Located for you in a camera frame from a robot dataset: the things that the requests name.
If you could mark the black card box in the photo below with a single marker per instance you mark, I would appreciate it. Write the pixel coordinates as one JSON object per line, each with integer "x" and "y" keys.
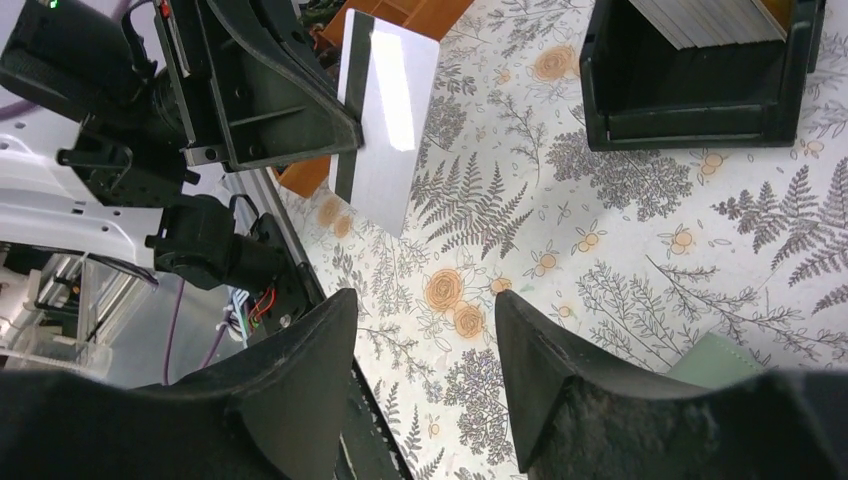
{"x": 640, "y": 93}

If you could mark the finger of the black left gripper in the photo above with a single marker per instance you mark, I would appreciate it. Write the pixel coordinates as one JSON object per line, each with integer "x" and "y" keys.
{"x": 276, "y": 105}

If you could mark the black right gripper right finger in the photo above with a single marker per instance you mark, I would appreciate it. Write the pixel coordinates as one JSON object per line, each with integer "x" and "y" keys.
{"x": 579, "y": 412}

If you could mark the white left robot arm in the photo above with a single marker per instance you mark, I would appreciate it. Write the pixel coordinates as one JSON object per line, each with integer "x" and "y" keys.
{"x": 194, "y": 238}

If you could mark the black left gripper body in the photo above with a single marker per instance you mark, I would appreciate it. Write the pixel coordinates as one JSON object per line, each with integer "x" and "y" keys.
{"x": 91, "y": 124}

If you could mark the orange compartment tray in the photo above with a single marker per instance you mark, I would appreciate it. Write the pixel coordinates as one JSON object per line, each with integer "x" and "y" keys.
{"x": 432, "y": 19}

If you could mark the stack of white cards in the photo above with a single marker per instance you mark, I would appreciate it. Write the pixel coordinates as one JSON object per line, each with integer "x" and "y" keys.
{"x": 709, "y": 23}

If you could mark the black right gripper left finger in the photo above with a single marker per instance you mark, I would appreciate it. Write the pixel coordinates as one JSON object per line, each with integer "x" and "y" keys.
{"x": 272, "y": 411}

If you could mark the white magnetic stripe card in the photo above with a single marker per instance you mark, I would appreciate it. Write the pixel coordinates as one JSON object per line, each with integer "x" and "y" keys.
{"x": 386, "y": 80}

